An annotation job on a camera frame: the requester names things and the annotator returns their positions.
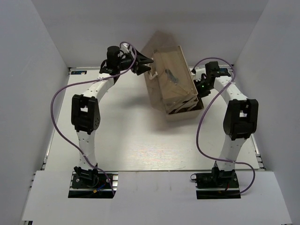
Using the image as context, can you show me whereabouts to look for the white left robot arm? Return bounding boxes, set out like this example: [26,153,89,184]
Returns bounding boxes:
[71,46,154,170]

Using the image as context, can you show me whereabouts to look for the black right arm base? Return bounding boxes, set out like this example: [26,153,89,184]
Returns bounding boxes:
[190,167,239,189]

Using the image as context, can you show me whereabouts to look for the large chrome ratchet wrench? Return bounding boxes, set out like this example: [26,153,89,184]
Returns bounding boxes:
[165,68,179,85]

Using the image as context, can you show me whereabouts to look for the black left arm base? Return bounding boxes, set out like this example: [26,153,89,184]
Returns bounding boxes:
[71,166,113,189]

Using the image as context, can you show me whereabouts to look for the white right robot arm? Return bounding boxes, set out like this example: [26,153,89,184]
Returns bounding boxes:
[195,61,259,187]

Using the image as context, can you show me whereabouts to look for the beige plastic toolbox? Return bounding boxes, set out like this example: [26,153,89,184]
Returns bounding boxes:
[141,30,204,121]

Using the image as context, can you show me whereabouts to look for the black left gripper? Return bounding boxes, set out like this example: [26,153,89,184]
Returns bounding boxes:
[116,46,153,75]

